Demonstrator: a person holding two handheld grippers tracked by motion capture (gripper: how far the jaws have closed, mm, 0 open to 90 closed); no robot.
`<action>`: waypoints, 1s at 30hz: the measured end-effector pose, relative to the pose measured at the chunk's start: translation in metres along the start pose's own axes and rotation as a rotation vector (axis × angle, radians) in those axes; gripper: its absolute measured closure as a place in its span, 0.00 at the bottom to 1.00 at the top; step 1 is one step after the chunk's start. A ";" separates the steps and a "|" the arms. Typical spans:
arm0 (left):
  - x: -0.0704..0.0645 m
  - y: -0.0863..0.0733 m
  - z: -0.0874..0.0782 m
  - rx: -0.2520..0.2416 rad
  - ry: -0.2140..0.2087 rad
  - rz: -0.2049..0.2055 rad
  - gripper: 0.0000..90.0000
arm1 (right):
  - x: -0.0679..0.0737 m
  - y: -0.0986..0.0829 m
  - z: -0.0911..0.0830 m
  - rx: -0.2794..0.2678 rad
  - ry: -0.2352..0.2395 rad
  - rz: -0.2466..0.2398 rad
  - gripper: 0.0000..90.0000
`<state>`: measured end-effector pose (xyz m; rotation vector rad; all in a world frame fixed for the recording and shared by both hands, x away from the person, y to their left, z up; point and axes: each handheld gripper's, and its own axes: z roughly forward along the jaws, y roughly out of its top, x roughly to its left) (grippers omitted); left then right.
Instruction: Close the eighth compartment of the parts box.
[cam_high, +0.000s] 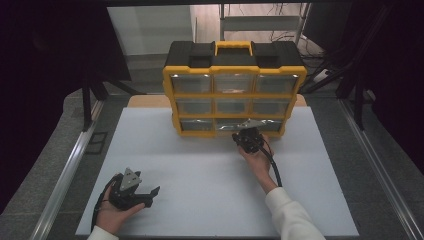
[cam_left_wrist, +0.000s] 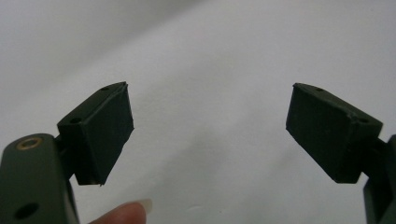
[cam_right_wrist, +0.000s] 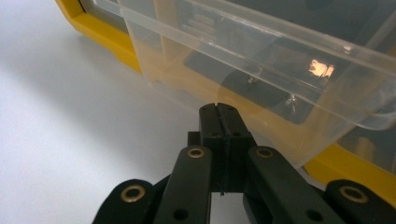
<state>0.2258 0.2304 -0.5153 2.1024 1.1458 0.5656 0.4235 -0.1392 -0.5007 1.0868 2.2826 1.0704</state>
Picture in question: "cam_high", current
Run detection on white cabinet panel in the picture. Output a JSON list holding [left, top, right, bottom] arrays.
[[107, 5, 195, 56]]

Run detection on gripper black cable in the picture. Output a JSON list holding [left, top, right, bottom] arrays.
[[258, 138, 284, 188], [90, 173, 121, 233]]

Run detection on clear plastic drawer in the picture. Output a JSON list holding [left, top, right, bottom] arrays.
[[214, 118, 251, 132]]

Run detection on metal frame rail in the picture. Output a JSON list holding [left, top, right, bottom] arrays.
[[29, 99, 105, 240], [338, 99, 424, 240]]

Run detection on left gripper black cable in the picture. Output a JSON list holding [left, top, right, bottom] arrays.
[[90, 173, 121, 233]]

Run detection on white table mat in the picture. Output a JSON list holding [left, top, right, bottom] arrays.
[[75, 106, 360, 238]]

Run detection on black floor cables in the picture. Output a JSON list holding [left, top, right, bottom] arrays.
[[269, 3, 338, 94]]

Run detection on black floor grate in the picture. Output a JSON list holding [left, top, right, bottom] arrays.
[[84, 131, 109, 155]]

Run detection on white metal shelf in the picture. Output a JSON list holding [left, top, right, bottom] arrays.
[[219, 3, 313, 43]]

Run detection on black stand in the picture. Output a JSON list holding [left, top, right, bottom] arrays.
[[334, 66, 376, 131], [79, 59, 148, 133]]

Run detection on white power strip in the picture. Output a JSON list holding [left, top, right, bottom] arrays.
[[313, 68, 332, 84]]

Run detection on set of clear organizer drawers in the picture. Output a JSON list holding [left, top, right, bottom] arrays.
[[170, 73, 299, 132]]

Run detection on black curtain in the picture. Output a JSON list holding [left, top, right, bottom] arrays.
[[303, 0, 424, 168], [0, 0, 131, 214]]

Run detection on person's right hand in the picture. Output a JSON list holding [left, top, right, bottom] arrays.
[[237, 134, 275, 178]]

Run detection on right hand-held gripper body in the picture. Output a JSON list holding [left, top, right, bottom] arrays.
[[231, 118, 266, 155]]

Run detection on yellow and black organizer cabinet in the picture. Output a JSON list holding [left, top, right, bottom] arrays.
[[162, 40, 308, 139]]

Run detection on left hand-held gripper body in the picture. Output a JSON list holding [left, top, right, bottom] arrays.
[[108, 167, 148, 212]]

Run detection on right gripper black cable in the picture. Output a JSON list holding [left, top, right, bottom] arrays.
[[258, 138, 284, 188]]

